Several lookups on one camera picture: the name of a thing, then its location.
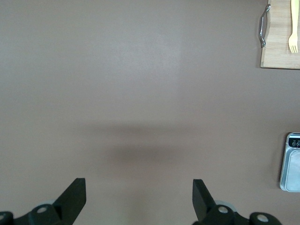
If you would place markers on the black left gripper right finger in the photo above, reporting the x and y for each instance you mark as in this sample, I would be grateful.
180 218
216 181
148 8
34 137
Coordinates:
202 201

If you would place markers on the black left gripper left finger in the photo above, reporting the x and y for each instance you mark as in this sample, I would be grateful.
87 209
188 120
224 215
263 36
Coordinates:
72 197

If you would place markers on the silver digital kitchen scale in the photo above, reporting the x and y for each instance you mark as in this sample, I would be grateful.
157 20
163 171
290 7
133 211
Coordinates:
293 168

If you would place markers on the brown table cover sheet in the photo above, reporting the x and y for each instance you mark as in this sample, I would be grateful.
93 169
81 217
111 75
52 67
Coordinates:
117 70

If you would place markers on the yellow plastic fork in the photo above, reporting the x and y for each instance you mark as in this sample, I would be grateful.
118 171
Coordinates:
293 44

